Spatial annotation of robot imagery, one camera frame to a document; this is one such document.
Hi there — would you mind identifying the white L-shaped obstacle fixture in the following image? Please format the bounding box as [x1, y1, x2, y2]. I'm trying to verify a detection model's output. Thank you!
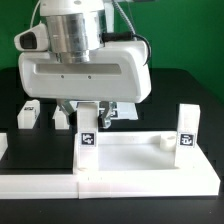
[0, 152, 220, 199]

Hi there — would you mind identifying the white part at left edge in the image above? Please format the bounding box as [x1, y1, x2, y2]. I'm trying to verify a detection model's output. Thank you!
[0, 133, 8, 160]

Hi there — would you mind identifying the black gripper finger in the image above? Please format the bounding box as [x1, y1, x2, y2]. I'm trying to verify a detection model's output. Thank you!
[98, 101, 115, 129]
[57, 99, 77, 126]

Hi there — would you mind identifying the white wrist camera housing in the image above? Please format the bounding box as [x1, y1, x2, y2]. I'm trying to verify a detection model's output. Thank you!
[14, 23, 50, 52]

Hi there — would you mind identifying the white desk tabletop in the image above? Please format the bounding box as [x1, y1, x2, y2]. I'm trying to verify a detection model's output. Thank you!
[73, 131, 202, 172]

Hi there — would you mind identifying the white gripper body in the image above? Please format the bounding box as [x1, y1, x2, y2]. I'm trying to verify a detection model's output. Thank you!
[19, 41, 151, 103]

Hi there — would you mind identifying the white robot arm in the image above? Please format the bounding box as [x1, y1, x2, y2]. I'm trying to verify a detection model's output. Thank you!
[14, 0, 151, 128]

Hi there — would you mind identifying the black camera cable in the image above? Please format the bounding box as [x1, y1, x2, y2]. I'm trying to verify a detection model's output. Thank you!
[101, 31, 153, 68]

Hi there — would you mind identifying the base plate with fiducial tags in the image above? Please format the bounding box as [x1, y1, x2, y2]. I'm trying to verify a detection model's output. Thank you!
[111, 102, 138, 120]

